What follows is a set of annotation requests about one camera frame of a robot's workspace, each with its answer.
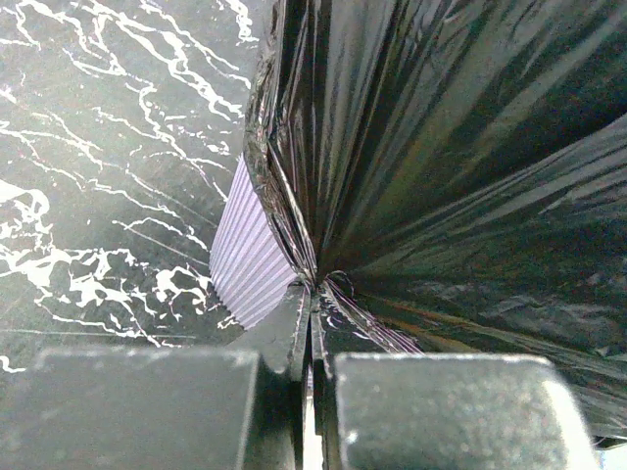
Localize black trash bag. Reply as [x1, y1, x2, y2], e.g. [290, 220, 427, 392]
[244, 1, 626, 439]

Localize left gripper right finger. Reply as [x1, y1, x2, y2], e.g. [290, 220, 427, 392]
[311, 294, 598, 469]

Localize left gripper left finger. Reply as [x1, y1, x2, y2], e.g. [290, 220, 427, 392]
[1, 283, 311, 469]

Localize grey mesh trash bin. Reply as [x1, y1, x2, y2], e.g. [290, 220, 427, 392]
[209, 161, 297, 330]

